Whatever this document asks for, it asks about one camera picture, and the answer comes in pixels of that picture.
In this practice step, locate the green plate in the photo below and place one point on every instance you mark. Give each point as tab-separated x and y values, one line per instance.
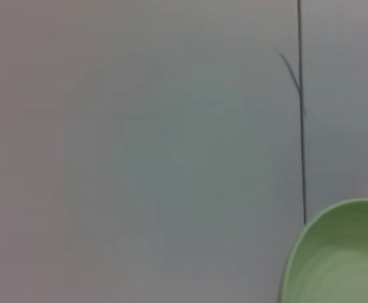
341	259

